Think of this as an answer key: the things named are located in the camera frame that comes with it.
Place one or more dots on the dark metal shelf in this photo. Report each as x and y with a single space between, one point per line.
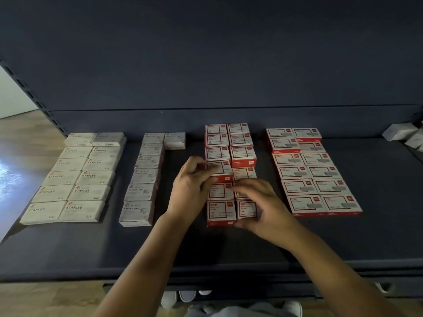
198 56

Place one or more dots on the person's grey clothing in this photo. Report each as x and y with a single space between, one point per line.
238 311

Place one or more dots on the person's right hand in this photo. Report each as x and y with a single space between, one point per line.
274 218

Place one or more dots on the grey slipper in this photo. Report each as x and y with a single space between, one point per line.
187 295
168 299

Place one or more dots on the person's grey shoe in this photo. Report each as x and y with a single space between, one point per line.
293 308

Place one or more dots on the pink slipper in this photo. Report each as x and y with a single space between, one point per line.
205 293

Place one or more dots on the person's right forearm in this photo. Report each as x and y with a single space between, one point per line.
343 277

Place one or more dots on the person's left hand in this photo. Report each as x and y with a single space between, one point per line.
188 191

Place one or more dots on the person's left forearm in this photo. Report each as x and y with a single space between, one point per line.
142 270

